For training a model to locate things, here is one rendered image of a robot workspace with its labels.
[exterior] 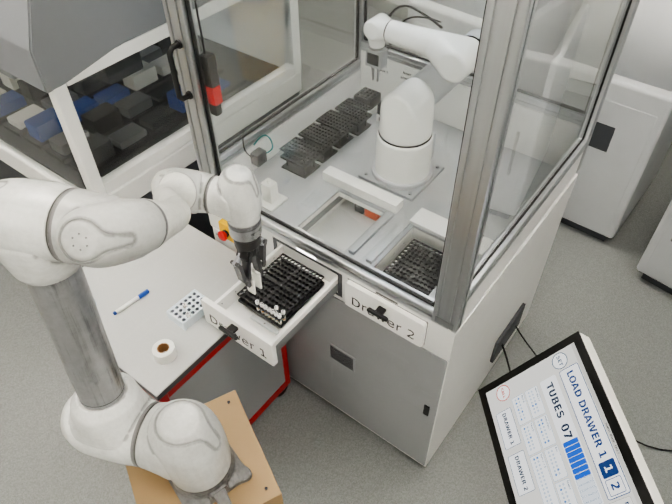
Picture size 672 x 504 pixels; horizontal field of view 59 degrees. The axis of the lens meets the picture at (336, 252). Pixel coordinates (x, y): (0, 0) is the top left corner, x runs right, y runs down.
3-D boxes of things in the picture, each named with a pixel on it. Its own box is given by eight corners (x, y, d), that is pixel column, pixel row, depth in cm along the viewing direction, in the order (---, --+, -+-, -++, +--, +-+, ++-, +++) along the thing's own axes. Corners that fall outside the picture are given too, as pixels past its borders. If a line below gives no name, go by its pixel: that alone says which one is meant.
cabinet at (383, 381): (425, 477, 237) (451, 365, 180) (237, 349, 281) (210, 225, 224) (527, 323, 290) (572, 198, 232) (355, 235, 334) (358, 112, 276)
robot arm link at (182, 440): (217, 502, 140) (198, 462, 124) (147, 483, 143) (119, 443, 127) (242, 438, 150) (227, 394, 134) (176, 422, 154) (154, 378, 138)
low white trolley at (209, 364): (200, 498, 232) (156, 396, 178) (100, 411, 259) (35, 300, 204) (295, 392, 264) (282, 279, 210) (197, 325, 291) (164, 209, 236)
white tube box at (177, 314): (185, 331, 195) (182, 323, 192) (168, 318, 198) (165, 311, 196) (213, 307, 201) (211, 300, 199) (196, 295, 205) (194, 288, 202)
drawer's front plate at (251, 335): (274, 367, 178) (271, 345, 170) (205, 321, 190) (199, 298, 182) (278, 363, 179) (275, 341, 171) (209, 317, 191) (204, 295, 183)
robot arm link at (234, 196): (269, 207, 161) (224, 199, 164) (264, 161, 150) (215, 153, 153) (254, 234, 154) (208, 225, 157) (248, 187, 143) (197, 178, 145)
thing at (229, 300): (273, 357, 178) (272, 345, 174) (212, 316, 189) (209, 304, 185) (352, 277, 201) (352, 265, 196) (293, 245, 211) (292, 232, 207)
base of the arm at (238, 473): (197, 537, 140) (192, 529, 136) (156, 465, 152) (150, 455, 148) (262, 488, 147) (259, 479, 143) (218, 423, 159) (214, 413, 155)
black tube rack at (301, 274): (280, 333, 184) (279, 320, 180) (239, 306, 192) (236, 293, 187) (324, 289, 197) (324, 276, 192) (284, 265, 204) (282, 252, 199)
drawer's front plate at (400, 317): (421, 348, 182) (424, 326, 174) (344, 304, 194) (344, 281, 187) (424, 344, 183) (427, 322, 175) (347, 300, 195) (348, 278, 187)
